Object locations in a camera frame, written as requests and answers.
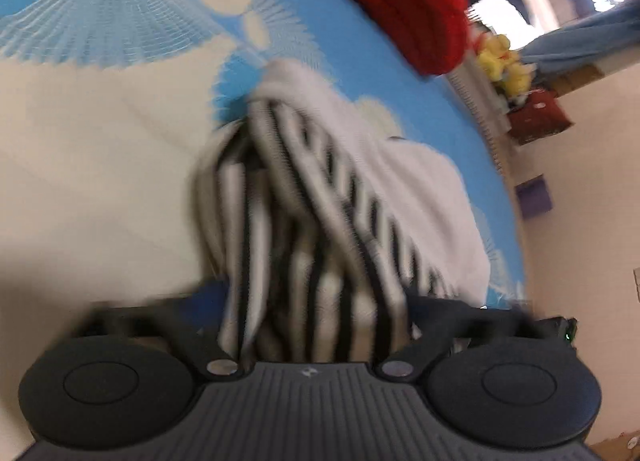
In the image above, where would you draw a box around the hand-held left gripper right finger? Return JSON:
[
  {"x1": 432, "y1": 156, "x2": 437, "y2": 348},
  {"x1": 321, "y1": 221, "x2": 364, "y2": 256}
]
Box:
[{"x1": 375, "y1": 291, "x2": 546, "y2": 379}]

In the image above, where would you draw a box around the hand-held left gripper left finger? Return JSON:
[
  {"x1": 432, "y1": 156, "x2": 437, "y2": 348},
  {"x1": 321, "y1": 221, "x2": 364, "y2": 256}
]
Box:
[{"x1": 75, "y1": 281, "x2": 241, "y2": 379}]

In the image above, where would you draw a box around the black white striped hoodie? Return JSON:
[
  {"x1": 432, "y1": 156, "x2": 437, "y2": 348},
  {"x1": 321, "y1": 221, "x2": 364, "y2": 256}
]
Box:
[{"x1": 192, "y1": 58, "x2": 493, "y2": 362}]

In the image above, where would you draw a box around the purple box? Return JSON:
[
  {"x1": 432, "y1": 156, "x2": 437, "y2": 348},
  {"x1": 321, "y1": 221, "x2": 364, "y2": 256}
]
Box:
[{"x1": 515, "y1": 176, "x2": 553, "y2": 216}]

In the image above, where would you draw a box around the yellow bear plush toy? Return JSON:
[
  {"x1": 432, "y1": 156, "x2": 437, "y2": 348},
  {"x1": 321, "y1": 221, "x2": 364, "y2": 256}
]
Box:
[{"x1": 500, "y1": 61, "x2": 533, "y2": 99}]

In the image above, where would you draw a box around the yellow duck plush toy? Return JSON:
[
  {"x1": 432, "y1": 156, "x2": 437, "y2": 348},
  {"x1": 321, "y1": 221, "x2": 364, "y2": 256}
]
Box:
[{"x1": 475, "y1": 33, "x2": 513, "y2": 79}]

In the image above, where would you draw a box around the blue curtain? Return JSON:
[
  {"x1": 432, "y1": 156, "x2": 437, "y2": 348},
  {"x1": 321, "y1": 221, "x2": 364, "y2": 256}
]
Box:
[{"x1": 520, "y1": 3, "x2": 640, "y2": 74}]

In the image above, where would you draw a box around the red folded blanket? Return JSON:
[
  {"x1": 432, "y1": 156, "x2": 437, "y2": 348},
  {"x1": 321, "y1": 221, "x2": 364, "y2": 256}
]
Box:
[{"x1": 280, "y1": 0, "x2": 471, "y2": 76}]

